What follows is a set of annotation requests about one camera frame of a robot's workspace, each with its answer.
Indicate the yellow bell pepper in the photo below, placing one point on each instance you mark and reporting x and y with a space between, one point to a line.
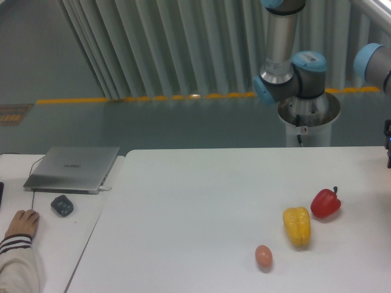
297 226

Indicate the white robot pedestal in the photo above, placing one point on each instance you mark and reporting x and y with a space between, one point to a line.
308 122

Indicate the black keyboard edge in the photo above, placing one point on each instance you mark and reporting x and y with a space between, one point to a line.
2 186

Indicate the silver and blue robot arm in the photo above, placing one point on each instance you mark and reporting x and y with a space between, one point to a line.
298 83

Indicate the cream sleeve striped cuff forearm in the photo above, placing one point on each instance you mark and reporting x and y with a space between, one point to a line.
19 272

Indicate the silver closed laptop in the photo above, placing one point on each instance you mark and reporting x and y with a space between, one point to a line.
74 170

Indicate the grey pleated curtain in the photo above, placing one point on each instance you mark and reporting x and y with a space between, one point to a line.
169 48

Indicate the brown egg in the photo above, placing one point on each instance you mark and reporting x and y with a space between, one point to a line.
263 256

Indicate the red bell pepper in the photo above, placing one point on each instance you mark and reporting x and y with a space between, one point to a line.
325 203

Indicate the person's hand on mouse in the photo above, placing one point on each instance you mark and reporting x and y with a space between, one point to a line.
23 223

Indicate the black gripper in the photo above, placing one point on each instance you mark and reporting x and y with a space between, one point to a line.
387 142

